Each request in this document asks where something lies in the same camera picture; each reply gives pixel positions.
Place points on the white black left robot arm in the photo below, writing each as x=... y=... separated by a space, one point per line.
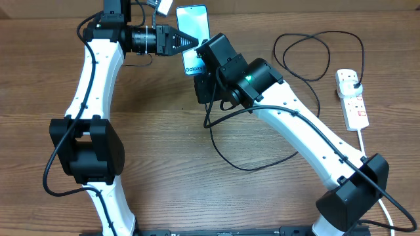
x=85 y=142

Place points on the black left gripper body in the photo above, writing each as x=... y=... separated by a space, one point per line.
x=162 y=39

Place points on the white power strip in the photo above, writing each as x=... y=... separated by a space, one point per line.
x=354 y=110

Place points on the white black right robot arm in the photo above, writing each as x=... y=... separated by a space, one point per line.
x=354 y=182

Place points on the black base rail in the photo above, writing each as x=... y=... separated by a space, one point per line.
x=282 y=231

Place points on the white charger plug adapter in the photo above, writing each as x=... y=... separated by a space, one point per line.
x=347 y=89

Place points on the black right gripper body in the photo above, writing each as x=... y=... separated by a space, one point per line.
x=210 y=90

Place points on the blue Galaxy smartphone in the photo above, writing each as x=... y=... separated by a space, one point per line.
x=193 y=21

